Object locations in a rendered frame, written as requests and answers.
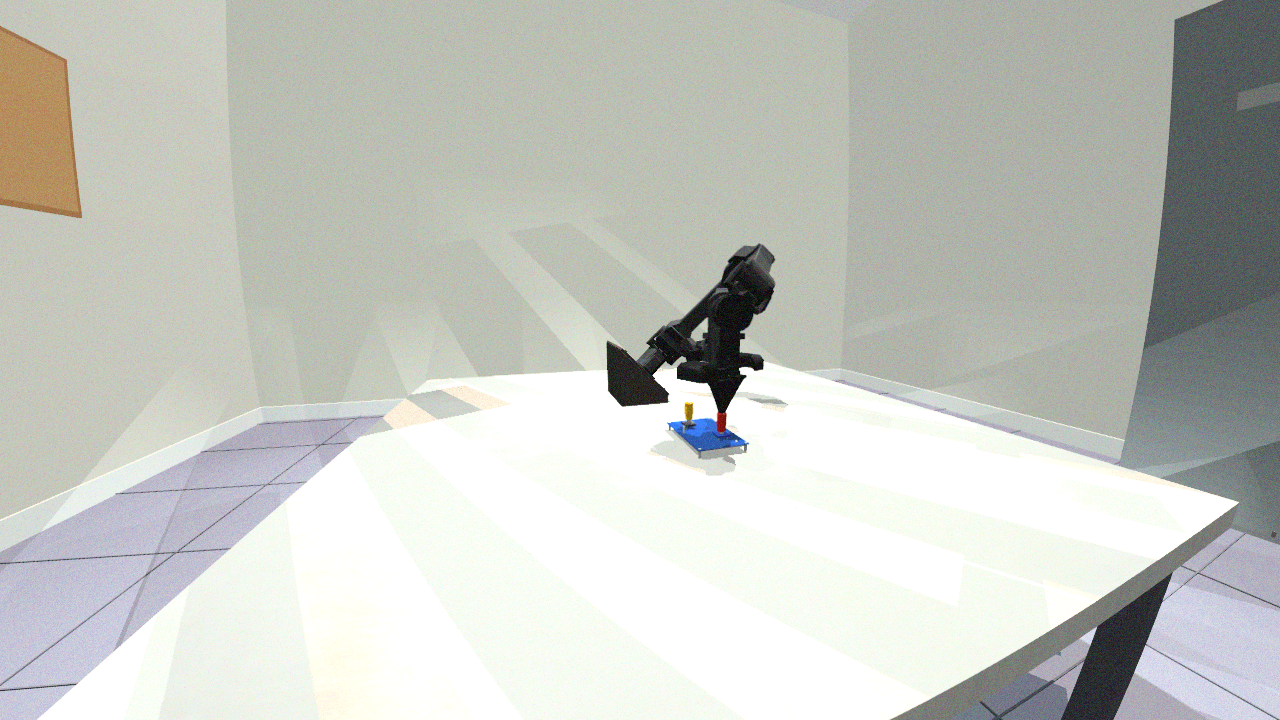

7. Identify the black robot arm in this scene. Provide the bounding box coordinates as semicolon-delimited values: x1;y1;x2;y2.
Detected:
636;243;776;379

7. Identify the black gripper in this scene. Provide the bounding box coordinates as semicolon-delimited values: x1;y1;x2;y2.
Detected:
677;327;764;414

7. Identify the blue circuit board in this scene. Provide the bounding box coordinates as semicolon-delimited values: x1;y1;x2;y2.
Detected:
667;401;750;459

